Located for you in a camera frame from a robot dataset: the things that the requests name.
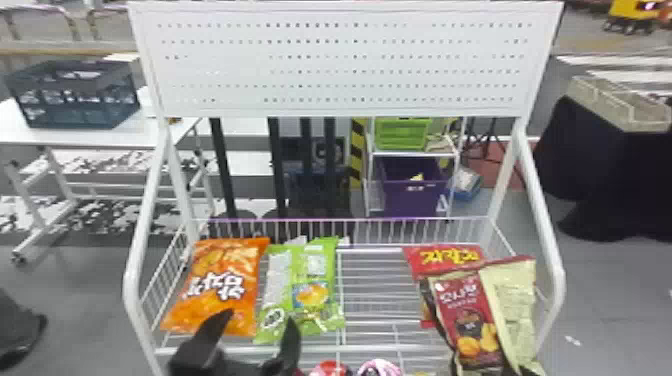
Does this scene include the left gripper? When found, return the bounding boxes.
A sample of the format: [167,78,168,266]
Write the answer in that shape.
[166,307,304,376]

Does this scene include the white wire rack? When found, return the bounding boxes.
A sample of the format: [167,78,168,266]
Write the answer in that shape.
[121,0,568,376]

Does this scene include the white side table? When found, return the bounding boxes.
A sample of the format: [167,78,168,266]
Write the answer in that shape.
[0,85,212,265]

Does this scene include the red can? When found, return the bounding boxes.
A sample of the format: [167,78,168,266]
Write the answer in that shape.
[308,359,351,376]

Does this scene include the white shelf trolley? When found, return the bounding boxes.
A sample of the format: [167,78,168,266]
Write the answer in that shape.
[364,116,469,218]

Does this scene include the dark red snack packet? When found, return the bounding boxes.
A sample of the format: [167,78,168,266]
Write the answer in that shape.
[427,272,508,372]

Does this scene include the orange snack packet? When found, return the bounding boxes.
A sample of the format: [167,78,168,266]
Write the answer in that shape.
[159,236,271,338]

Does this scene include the green basket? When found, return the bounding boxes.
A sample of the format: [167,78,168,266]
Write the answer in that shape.
[373,117,433,152]

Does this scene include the pink can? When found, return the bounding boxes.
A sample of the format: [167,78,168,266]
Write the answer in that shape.
[357,357,405,376]

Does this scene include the striped post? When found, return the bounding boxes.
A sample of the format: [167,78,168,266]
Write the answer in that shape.
[348,117,368,191]

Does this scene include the dark blue crate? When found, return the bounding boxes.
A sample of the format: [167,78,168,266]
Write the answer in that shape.
[4,58,142,131]

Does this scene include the black covered side table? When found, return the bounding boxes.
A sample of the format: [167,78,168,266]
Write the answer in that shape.
[532,94,672,243]

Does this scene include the grey tray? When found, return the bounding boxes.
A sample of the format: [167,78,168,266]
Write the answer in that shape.
[565,74,672,134]

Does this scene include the purple crate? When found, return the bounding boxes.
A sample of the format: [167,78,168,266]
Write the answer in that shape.
[378,156,448,218]

